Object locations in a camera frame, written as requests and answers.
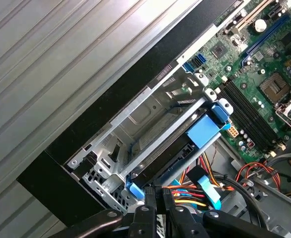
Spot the red wire bundle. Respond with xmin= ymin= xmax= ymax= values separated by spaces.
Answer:
xmin=234 ymin=162 xmax=282 ymax=190

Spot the green motherboard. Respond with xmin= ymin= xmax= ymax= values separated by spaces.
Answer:
xmin=182 ymin=0 xmax=291 ymax=162

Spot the black RAM slot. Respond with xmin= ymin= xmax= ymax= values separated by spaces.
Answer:
xmin=226 ymin=80 xmax=279 ymax=147
xmin=218 ymin=85 xmax=271 ymax=153
xmin=222 ymin=83 xmax=275 ymax=150
xmin=229 ymin=78 xmax=283 ymax=145

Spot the metal socket cover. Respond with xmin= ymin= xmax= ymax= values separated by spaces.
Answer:
xmin=274 ymin=89 xmax=291 ymax=139

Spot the round coin battery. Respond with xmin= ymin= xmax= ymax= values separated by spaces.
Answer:
xmin=254 ymin=18 xmax=268 ymax=33

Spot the blue SATA wire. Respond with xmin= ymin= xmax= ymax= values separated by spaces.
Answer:
xmin=171 ymin=165 xmax=222 ymax=211

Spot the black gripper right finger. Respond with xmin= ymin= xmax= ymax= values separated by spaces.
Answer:
xmin=161 ymin=187 xmax=287 ymax=238

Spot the black open PC case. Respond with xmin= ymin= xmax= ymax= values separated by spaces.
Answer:
xmin=16 ymin=0 xmax=291 ymax=238

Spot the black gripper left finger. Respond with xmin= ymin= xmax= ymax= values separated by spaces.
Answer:
xmin=53 ymin=185 xmax=158 ymax=238

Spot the beige power connector socket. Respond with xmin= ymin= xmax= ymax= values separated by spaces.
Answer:
xmin=226 ymin=125 xmax=239 ymax=138

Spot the hard disk with blue carrier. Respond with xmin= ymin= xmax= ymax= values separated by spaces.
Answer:
xmin=124 ymin=98 xmax=234 ymax=200

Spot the blue expansion slot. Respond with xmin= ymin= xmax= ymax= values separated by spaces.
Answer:
xmin=245 ymin=12 xmax=291 ymax=57

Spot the red yellow power wire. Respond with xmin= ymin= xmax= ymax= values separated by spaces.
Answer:
xmin=169 ymin=151 xmax=235 ymax=208

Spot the white expansion slot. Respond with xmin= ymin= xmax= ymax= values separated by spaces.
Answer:
xmin=234 ymin=0 xmax=269 ymax=32

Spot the silver metal disk bay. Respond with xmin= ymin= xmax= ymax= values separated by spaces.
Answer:
xmin=65 ymin=71 xmax=217 ymax=214

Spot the CPU socket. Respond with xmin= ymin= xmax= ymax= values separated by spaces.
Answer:
xmin=258 ymin=73 xmax=291 ymax=105

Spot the thick black cable bundle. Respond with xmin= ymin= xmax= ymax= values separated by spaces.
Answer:
xmin=210 ymin=172 xmax=273 ymax=225

